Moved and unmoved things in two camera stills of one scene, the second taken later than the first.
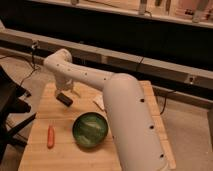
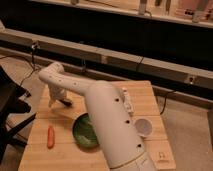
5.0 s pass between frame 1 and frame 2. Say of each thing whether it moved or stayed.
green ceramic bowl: stayed
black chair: stayed
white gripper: moved
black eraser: stayed
